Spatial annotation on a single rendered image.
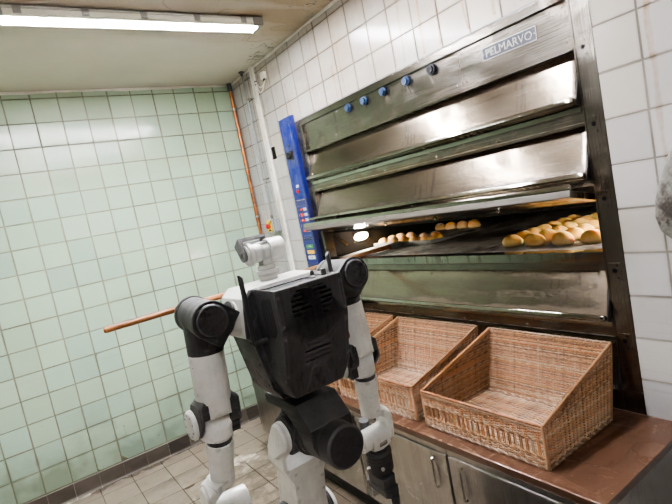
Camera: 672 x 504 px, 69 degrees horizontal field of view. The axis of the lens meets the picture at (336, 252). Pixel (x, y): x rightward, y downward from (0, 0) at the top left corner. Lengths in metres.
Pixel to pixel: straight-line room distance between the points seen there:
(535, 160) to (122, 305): 2.77
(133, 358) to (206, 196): 1.27
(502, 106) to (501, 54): 0.20
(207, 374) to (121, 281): 2.46
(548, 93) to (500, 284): 0.82
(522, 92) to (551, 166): 0.31
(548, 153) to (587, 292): 0.54
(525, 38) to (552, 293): 0.98
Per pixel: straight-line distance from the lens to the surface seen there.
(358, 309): 1.47
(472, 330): 2.38
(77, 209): 3.67
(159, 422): 3.90
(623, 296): 2.02
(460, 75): 2.30
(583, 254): 2.04
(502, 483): 1.92
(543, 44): 2.08
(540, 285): 2.18
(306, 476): 1.58
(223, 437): 1.37
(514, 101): 2.12
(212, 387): 1.29
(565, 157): 2.02
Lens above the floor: 1.54
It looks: 6 degrees down
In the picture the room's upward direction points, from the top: 11 degrees counter-clockwise
